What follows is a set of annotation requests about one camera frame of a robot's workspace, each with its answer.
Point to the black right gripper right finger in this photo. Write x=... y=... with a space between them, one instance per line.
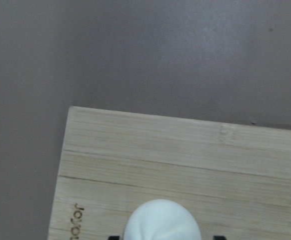
x=219 y=237

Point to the white steamed bun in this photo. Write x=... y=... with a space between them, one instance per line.
x=161 y=219

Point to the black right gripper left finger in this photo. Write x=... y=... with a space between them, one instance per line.
x=115 y=237

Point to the bamboo cutting board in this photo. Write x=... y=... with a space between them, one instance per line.
x=234 y=179

